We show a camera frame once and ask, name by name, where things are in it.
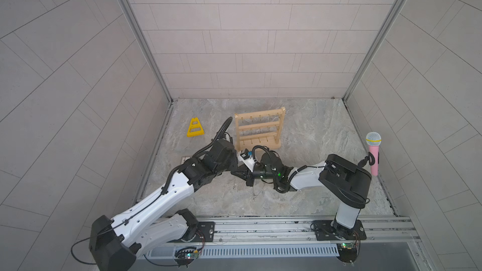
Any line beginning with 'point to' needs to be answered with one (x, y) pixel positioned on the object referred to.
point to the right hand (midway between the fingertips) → (234, 174)
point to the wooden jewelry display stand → (260, 128)
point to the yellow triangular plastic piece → (195, 128)
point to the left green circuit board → (184, 256)
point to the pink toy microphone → (373, 139)
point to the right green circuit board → (348, 251)
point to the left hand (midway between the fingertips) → (239, 156)
